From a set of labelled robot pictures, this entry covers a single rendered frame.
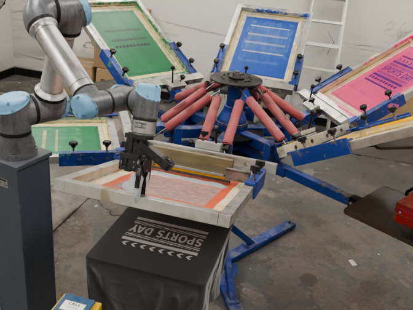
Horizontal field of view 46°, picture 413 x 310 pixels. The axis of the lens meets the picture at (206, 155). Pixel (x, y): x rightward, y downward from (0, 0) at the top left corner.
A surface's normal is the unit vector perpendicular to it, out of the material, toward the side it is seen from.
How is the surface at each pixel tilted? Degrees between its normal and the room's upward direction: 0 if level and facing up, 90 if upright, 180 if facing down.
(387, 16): 90
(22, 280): 90
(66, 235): 0
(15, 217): 90
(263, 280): 0
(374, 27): 90
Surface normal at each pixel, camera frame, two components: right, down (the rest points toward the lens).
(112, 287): -0.48, 0.41
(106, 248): 0.08, -0.91
